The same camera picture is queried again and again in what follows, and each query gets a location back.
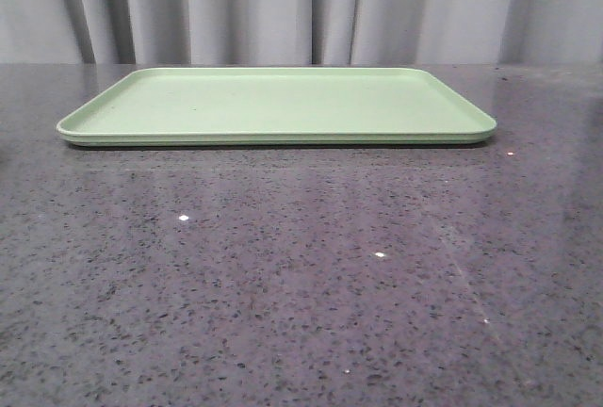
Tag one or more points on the light green plastic tray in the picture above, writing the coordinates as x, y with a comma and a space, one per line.
276, 105

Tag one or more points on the grey pleated curtain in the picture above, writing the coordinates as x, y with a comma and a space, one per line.
301, 32

